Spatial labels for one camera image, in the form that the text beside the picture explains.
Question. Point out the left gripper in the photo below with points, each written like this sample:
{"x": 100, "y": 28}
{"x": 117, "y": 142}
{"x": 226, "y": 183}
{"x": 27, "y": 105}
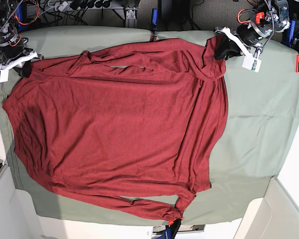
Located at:
{"x": 249, "y": 35}

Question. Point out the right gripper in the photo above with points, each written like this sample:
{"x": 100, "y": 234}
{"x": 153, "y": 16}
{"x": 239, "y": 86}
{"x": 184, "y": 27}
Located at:
{"x": 13, "y": 51}

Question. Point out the red long-sleeve T-shirt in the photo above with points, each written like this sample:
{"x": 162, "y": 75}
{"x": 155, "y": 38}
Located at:
{"x": 127, "y": 128}

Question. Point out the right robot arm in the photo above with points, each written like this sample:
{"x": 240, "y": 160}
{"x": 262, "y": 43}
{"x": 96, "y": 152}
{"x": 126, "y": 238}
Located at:
{"x": 9, "y": 31}

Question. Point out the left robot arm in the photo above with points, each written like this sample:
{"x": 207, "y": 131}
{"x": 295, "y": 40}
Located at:
{"x": 272, "y": 15}

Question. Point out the blue clamp top left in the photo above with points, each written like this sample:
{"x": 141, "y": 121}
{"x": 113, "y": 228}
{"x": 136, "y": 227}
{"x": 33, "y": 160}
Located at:
{"x": 19, "y": 14}

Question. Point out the blue clamp top right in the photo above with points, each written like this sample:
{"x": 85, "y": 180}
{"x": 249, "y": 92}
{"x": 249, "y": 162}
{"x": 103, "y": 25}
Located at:
{"x": 288, "y": 35}

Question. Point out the black power adapter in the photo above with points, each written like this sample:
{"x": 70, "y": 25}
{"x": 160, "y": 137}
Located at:
{"x": 169, "y": 10}

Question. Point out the green table cloth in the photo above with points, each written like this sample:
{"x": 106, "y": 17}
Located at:
{"x": 262, "y": 122}

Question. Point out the white bin right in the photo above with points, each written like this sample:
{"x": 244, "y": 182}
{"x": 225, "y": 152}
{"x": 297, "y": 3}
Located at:
{"x": 274, "y": 216}

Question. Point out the orange black clamp bottom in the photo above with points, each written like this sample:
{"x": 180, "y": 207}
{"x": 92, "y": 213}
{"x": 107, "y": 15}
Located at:
{"x": 171, "y": 229}

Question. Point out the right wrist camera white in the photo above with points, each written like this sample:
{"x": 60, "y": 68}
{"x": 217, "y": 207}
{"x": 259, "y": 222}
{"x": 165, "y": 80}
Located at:
{"x": 4, "y": 75}

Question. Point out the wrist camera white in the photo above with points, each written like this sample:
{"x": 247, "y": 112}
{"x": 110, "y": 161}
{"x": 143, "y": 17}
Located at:
{"x": 251, "y": 63}
{"x": 4, "y": 75}

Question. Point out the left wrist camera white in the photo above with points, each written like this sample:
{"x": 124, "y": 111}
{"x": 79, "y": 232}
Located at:
{"x": 251, "y": 63}

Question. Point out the grey metal table bracket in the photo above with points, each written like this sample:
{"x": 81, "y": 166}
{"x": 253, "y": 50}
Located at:
{"x": 131, "y": 15}

